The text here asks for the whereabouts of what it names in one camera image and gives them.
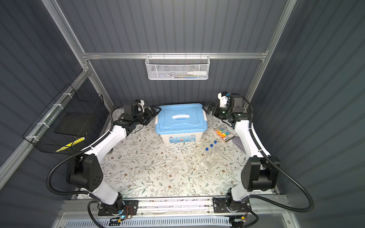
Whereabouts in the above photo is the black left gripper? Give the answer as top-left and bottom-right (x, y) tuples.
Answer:
(133, 104), (160, 126)

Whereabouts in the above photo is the blue plastic box lid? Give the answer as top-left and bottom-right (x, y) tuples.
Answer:
(155, 103), (208, 135)

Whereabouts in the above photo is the white plastic storage box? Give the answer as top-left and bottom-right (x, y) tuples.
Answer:
(160, 132), (204, 144)

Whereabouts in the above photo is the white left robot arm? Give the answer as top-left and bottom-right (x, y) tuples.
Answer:
(66, 99), (162, 205)

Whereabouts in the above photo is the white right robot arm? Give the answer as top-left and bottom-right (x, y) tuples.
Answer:
(206, 92), (279, 210)

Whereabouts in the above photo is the highlighter marker pack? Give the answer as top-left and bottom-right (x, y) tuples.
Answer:
(214, 127), (235, 142)

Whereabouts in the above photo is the white wire wall basket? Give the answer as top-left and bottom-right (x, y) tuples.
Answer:
(145, 56), (211, 80)

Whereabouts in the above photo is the black wire wall basket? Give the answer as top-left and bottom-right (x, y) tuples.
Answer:
(23, 87), (108, 155)

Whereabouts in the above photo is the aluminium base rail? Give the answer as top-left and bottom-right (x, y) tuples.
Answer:
(57, 195), (289, 219)

